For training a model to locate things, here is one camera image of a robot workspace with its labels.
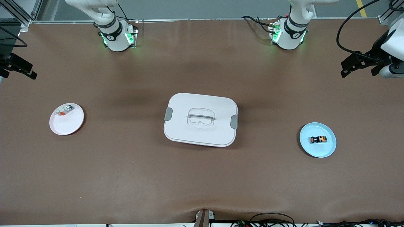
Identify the brown table mat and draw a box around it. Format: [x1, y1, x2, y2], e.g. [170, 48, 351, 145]
[0, 18, 404, 226]

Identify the aluminium frame profile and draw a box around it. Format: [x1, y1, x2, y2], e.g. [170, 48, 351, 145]
[0, 0, 43, 29]
[378, 0, 404, 26]

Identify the camera mount post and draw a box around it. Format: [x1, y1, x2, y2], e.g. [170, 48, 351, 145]
[193, 209, 216, 227]

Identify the light blue round plate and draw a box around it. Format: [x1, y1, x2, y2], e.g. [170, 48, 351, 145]
[299, 122, 337, 158]

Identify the storage box with white lid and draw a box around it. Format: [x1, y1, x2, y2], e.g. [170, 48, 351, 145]
[163, 93, 239, 148]

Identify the black base cable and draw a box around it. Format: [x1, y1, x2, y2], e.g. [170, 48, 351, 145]
[242, 16, 284, 35]

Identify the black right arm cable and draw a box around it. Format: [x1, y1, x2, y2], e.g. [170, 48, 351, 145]
[0, 27, 27, 48]

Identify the green and white switch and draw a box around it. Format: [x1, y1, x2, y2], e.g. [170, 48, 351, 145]
[54, 105, 74, 116]

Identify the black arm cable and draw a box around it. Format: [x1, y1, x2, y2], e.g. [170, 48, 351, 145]
[0, 27, 27, 48]
[336, 0, 404, 60]

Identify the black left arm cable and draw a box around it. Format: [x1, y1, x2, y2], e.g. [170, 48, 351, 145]
[336, 0, 404, 60]

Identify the black cable bundle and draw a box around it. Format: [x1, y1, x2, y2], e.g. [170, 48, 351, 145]
[316, 218, 404, 227]

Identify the black cable loop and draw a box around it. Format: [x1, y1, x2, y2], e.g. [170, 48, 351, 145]
[250, 213, 295, 227]

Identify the white round plate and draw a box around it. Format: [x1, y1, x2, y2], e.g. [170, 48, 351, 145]
[49, 103, 85, 136]

